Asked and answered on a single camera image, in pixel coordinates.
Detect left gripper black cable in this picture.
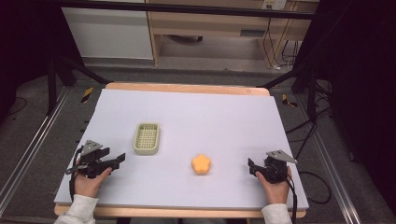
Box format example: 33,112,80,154
68,147,84,203

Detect orange flower-shaped soap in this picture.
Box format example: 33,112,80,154
191,153,212,176

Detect white foam table mat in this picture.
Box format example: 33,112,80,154
53,88,310,210

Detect light wooden desk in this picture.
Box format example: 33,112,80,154
145,0,316,69

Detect hanging desk cables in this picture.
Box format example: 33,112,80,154
262,17,301,69

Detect metal floor rail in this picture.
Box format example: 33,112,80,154
0,88,72,217
294,92,366,224

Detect beige slotted soap dish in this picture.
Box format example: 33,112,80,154
133,122,162,156

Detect wooden table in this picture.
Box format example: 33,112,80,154
53,81,308,219

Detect black horizontal frame bar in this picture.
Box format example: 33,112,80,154
58,0,316,21

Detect black floor cable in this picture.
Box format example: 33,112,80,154
285,105,333,205

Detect black frame stand leg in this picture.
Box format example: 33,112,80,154
256,60,319,123
46,54,111,117

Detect white power strip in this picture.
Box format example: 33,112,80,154
262,0,287,11

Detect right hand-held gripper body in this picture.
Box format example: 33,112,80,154
262,149,299,185

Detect person's left hand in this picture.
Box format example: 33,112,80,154
73,158,113,199

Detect black curtain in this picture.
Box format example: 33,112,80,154
0,0,85,122
293,0,396,216

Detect yellow black floor tape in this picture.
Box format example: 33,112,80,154
80,86,94,105
281,93,299,108

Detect white cabinet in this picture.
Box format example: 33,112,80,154
61,6,154,61

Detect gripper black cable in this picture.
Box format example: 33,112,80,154
68,147,84,203
284,172,299,224

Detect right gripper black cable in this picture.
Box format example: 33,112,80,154
284,172,299,224

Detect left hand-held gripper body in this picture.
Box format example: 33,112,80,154
64,139,112,180

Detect person's right hand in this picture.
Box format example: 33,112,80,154
255,166,294,205

